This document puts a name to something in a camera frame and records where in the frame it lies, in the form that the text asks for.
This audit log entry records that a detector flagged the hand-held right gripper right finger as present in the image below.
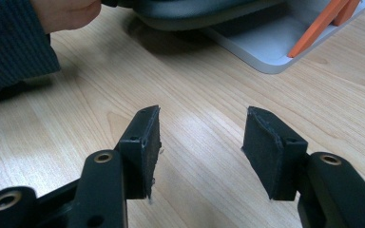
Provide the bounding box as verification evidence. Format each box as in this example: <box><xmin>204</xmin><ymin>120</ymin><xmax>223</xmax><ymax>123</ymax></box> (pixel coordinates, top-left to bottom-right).
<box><xmin>240</xmin><ymin>105</ymin><xmax>309</xmax><ymax>201</ymax></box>

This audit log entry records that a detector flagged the black slipper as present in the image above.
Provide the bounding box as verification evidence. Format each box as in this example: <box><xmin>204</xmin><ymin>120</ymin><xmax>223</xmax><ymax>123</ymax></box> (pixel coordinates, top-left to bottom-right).
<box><xmin>101</xmin><ymin>0</ymin><xmax>287</xmax><ymax>32</ymax></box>

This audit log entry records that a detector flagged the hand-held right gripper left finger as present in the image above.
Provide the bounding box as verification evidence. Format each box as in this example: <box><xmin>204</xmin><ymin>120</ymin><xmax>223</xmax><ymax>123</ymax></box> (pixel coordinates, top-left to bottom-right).
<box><xmin>115</xmin><ymin>104</ymin><xmax>163</xmax><ymax>201</ymax></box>

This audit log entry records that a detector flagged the white two-tier shoe rack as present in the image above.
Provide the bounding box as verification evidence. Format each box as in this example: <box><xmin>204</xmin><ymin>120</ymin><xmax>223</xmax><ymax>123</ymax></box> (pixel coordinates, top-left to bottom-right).
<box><xmin>199</xmin><ymin>0</ymin><xmax>365</xmax><ymax>75</ymax></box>

